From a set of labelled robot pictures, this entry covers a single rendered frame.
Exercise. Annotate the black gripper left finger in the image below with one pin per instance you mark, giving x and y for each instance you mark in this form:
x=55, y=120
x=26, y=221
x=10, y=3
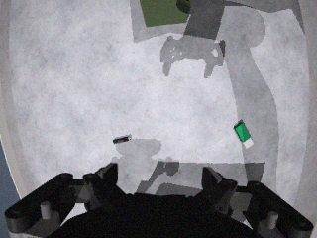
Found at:
x=41, y=212

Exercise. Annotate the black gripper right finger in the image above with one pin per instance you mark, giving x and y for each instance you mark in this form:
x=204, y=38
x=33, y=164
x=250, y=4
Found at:
x=266, y=212

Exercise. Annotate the black battery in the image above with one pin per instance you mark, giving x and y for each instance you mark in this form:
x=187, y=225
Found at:
x=121, y=140

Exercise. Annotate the green and white eraser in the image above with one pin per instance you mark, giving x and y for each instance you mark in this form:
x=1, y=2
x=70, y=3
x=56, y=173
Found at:
x=243, y=135

